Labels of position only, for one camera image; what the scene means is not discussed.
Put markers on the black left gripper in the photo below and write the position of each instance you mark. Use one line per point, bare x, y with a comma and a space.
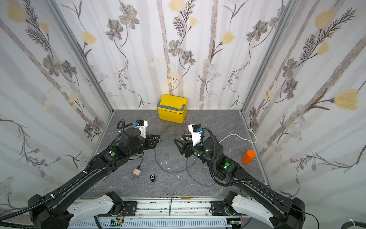
151, 140

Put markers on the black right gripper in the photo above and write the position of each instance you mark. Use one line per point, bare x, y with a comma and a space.
184, 147

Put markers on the pink USB wall charger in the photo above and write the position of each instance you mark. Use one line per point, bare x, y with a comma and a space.
136, 173

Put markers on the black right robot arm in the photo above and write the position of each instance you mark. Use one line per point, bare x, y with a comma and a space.
266, 205

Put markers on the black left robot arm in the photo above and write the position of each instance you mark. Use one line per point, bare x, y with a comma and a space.
52, 210

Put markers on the yellow plastic storage box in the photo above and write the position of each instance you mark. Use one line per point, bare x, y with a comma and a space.
172, 108

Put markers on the black mp3 player left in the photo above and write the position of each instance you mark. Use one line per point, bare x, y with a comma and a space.
152, 178

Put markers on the orange bottle cap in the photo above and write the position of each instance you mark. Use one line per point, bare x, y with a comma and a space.
248, 157

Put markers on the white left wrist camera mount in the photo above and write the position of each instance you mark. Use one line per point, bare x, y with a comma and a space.
141, 125

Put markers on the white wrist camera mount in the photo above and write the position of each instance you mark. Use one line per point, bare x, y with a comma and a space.
141, 125
195, 130

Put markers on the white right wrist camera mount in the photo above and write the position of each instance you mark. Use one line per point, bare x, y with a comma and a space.
195, 130

